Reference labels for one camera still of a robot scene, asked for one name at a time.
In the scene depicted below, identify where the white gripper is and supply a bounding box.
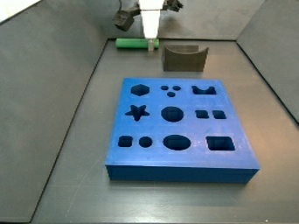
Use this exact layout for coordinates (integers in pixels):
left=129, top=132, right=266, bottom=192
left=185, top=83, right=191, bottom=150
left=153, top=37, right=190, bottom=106
left=139, top=0, right=165, bottom=52

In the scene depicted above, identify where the green oval cylinder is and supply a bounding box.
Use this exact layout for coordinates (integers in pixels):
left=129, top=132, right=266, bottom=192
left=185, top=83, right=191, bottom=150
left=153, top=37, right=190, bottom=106
left=117, top=38, right=149, bottom=49

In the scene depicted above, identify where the black curved fixture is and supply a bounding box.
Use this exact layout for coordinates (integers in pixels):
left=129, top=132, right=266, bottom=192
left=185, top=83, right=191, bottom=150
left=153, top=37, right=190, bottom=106
left=163, top=45, right=210, bottom=72

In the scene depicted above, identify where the blue foam shape board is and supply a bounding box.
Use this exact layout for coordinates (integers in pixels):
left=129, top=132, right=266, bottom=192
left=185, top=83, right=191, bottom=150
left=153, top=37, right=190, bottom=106
left=106, top=78, right=261, bottom=184

